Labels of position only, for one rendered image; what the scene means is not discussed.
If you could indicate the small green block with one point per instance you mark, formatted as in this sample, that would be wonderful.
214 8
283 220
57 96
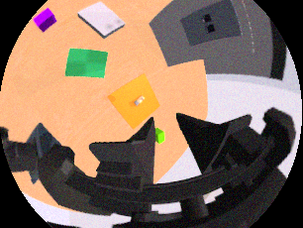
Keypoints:
159 135

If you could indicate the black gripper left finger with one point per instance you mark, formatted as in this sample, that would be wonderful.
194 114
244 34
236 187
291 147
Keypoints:
139 149

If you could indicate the yellow flat square patch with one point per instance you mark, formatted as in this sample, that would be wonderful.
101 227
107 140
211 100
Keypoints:
125 97

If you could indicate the small purple block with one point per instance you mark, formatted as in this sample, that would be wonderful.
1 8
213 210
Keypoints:
45 20

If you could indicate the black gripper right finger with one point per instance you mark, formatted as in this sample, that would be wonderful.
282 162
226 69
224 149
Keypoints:
206 139

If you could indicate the green square patch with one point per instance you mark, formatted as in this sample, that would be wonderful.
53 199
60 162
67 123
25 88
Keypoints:
87 63

